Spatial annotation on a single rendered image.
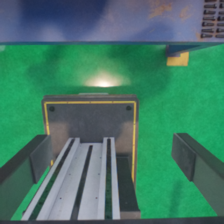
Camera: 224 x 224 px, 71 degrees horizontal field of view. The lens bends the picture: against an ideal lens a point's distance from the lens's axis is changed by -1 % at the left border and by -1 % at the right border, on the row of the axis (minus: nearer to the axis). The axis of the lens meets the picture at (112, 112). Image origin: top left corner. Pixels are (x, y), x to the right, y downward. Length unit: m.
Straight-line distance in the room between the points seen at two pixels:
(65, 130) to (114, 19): 0.81
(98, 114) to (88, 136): 0.19
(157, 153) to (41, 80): 1.30
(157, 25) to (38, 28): 0.55
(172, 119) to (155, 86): 0.36
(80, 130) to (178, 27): 0.88
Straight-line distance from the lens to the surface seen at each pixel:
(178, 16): 0.90
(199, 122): 1.74
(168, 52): 1.52
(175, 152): 0.17
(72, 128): 1.22
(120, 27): 0.83
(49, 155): 0.17
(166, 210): 2.19
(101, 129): 1.20
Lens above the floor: 1.44
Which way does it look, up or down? 75 degrees down
